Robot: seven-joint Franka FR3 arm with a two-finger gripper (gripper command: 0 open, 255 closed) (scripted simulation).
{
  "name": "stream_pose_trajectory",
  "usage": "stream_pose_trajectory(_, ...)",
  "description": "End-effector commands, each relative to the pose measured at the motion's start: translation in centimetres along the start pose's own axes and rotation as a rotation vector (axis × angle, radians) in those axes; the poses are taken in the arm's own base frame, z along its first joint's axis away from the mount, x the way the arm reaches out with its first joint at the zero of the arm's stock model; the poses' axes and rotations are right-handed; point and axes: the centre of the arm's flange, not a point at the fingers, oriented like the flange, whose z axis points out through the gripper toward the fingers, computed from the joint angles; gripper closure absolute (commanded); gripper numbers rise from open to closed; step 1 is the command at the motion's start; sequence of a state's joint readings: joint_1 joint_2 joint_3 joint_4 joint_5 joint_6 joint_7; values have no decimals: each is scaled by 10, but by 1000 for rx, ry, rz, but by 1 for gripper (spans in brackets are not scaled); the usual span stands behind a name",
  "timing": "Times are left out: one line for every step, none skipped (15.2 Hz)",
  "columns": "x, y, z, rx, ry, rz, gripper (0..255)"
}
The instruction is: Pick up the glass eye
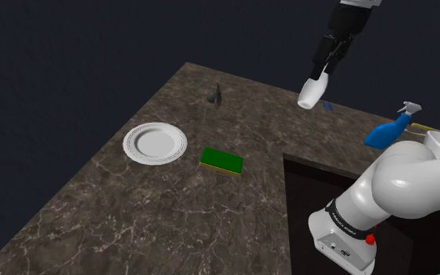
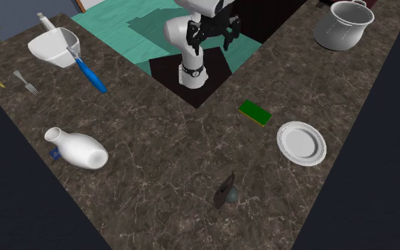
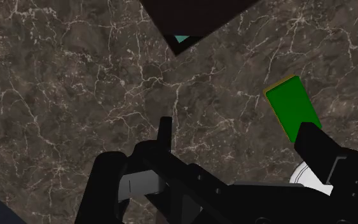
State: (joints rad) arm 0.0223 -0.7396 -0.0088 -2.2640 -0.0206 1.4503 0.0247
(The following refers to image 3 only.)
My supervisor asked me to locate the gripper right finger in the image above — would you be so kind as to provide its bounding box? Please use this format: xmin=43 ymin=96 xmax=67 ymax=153
xmin=294 ymin=122 xmax=358 ymax=224

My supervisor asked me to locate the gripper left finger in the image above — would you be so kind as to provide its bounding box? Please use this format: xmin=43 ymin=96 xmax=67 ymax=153
xmin=74 ymin=116 xmax=233 ymax=224

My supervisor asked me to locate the white plate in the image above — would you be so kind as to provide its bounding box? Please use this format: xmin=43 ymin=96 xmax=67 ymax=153
xmin=289 ymin=160 xmax=334 ymax=197

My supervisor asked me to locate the green flat box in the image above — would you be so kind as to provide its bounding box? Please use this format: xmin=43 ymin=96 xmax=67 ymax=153
xmin=262 ymin=74 xmax=323 ymax=144

